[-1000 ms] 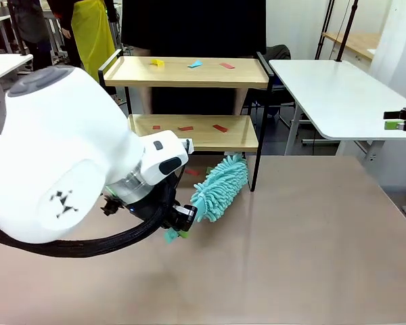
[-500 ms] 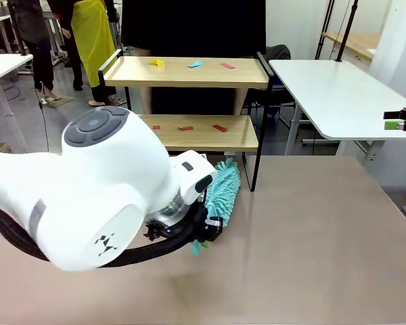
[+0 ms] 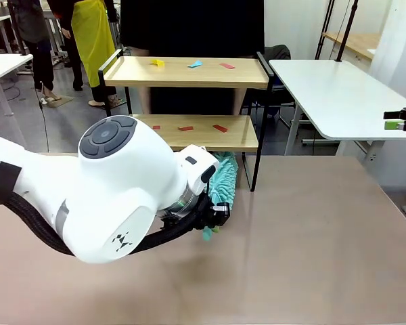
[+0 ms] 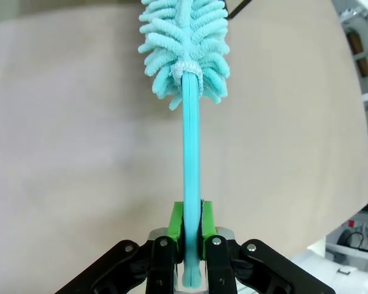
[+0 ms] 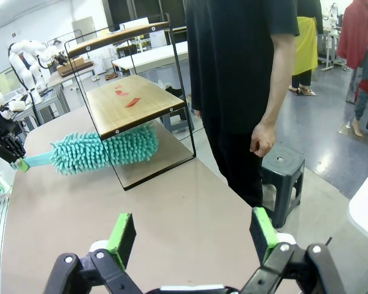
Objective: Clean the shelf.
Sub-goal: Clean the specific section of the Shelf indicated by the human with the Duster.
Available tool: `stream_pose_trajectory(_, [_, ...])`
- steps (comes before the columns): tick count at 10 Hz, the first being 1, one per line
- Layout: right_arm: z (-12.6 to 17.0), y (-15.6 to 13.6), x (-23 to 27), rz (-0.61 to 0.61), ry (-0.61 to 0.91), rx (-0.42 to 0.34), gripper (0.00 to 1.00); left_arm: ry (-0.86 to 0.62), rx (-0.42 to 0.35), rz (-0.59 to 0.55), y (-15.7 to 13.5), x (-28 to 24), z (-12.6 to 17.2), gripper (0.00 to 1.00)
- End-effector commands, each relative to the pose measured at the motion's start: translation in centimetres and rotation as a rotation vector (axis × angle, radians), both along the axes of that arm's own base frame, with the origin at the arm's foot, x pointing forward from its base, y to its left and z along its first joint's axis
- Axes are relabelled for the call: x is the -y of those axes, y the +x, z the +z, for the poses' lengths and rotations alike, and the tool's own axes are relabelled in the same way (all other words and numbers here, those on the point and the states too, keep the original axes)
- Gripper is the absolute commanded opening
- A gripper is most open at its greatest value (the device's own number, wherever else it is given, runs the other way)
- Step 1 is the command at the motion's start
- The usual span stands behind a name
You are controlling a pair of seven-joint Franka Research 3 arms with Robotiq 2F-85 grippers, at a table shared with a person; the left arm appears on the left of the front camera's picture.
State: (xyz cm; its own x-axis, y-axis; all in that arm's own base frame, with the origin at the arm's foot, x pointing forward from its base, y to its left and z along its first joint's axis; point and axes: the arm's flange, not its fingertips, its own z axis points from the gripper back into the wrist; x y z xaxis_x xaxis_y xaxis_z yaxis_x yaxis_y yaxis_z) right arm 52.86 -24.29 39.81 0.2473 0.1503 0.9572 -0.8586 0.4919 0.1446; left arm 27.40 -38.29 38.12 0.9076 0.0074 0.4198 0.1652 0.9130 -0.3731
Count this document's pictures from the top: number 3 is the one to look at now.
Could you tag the person in grey jacket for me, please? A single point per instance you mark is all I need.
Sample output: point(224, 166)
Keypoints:
point(32, 20)

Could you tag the wooden top table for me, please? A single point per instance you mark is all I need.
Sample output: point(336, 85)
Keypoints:
point(355, 42)

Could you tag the teal chenille duster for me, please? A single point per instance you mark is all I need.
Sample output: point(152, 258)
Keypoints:
point(223, 179)

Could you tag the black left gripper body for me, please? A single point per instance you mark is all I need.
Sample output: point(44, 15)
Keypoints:
point(203, 215)

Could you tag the yellow paper scrap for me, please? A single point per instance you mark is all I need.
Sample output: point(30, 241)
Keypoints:
point(158, 62)

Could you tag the dark grey plastic stool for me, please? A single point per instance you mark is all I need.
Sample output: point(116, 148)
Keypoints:
point(281, 101)

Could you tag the blue paper scrap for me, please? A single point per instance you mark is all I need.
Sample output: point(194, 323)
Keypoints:
point(195, 64)

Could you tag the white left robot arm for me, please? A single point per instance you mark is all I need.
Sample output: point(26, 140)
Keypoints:
point(122, 176)

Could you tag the black stand pole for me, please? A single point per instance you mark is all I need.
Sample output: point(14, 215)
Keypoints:
point(17, 30)
point(346, 30)

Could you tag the person in black clothes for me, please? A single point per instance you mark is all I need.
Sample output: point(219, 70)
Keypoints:
point(196, 27)

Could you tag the person in dark red clothes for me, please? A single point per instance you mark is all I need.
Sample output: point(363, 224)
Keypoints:
point(72, 50)

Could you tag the beige floor mat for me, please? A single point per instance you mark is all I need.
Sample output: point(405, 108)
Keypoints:
point(62, 101)

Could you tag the two-tier wooden shelf black frame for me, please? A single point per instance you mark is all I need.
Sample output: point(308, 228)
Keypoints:
point(189, 72)

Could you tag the person in yellow apron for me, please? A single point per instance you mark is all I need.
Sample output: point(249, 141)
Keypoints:
point(91, 34)

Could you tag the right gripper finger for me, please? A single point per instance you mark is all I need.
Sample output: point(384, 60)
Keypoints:
point(402, 126)
point(402, 113)

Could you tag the black tripod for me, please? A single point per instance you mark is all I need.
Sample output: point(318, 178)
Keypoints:
point(325, 28)

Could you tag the black office chair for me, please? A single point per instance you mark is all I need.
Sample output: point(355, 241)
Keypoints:
point(277, 52)

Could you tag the white side table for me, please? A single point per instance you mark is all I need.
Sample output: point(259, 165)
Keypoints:
point(325, 88)

